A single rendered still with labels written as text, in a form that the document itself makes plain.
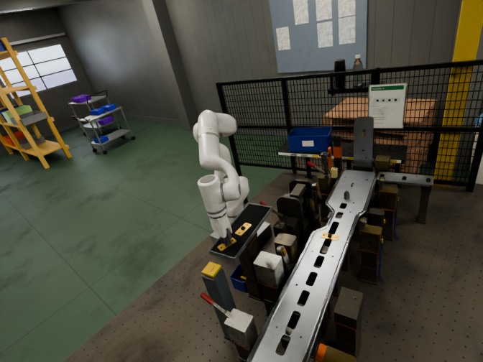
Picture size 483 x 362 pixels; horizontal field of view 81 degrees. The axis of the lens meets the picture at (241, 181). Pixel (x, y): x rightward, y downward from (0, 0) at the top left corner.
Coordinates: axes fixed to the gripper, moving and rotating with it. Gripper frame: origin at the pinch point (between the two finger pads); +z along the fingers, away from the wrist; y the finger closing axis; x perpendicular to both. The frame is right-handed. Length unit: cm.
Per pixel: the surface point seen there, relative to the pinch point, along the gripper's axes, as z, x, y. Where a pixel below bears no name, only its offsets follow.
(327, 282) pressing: 18.6, 23.7, 34.8
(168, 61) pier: -32, 195, -502
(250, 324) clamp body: 13.5, -12.5, 30.3
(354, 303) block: 16, 22, 49
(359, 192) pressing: 19, 85, 7
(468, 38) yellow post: -48, 161, 21
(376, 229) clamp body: 14, 60, 34
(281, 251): 9.0, 17.1, 15.7
